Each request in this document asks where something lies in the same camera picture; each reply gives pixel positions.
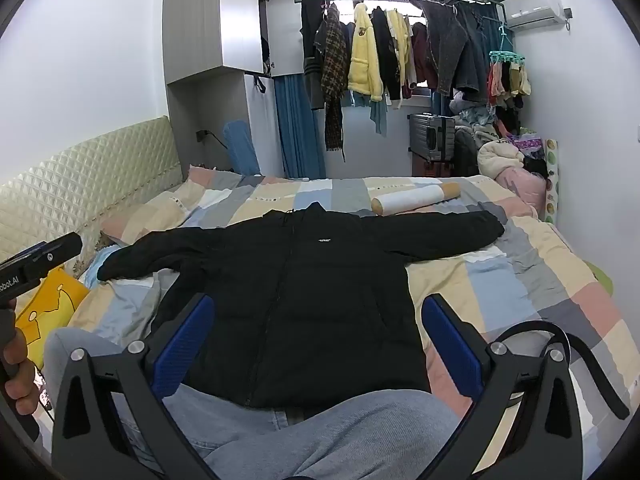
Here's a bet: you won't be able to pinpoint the dotted roll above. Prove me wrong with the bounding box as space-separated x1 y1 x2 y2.
543 138 560 225

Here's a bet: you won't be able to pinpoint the yellow pillow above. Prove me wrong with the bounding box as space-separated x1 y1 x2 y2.
14 266 91 361

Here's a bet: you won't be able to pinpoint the cream fleece blanket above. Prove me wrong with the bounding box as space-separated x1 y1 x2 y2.
477 140 526 181

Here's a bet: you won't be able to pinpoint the dark denim jacket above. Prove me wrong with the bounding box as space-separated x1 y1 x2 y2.
452 2 494 107

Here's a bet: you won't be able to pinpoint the black puffer jacket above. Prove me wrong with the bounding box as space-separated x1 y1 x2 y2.
96 201 506 409

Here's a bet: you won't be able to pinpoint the patchwork quilt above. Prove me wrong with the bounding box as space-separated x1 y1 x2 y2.
65 165 640 461

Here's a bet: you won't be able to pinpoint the teal hanging cloth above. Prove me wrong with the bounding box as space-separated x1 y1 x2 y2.
369 92 389 137

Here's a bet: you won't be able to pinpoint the light blue pillow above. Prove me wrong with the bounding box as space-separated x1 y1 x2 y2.
82 247 126 289

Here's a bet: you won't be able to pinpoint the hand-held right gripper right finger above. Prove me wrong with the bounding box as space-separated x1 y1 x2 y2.
421 293 592 480

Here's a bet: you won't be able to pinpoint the black wall charger with cable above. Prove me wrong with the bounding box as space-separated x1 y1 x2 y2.
196 130 233 168

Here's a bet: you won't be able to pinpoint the cream quilted headboard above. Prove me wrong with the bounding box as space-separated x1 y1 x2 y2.
0 116 183 272

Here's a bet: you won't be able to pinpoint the person's left hand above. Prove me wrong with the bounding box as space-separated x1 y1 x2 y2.
2 331 45 415

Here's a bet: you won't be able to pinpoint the plaid scarf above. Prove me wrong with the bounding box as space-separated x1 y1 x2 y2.
319 9 349 162

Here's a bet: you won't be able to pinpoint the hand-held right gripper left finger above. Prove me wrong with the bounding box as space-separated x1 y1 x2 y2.
50 292 218 480

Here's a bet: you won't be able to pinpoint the silver suitcase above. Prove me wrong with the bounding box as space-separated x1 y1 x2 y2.
408 112 456 164

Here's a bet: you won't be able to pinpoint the black hanging garment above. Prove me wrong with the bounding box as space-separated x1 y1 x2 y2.
371 6 404 104

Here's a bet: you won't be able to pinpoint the floral pillow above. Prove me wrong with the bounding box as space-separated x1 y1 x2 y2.
75 231 118 266

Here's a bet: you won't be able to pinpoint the pink pillow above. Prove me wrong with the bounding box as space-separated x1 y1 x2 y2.
495 165 547 212

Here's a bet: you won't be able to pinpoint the yellow fleece jacket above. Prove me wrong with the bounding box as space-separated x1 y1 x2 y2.
347 2 385 104

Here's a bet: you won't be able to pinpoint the maroon hanging garment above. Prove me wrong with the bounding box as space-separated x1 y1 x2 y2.
402 22 439 100

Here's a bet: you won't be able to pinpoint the person's legs in jeans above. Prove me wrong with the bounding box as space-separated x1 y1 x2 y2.
42 327 464 480

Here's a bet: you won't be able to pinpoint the green mat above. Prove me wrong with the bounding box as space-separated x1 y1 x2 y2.
589 261 614 294

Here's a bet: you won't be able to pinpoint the pale yellow hanging garment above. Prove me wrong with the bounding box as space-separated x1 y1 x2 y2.
387 9 414 111

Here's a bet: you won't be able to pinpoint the dark grey striped garment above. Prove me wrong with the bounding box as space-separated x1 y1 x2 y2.
299 0 327 111

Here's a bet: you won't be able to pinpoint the pile of clothes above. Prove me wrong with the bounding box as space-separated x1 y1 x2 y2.
449 87 544 177

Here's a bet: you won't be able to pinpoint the blue curtain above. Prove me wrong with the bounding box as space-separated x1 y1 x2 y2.
274 74 327 181

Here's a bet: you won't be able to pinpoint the white air conditioner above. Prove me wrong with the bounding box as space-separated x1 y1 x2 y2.
502 0 567 30

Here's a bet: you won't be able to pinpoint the grey wall cabinet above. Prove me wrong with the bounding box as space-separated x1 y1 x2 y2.
162 0 311 181

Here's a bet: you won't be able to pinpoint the green sock hanger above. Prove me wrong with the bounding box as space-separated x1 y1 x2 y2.
487 25 532 109

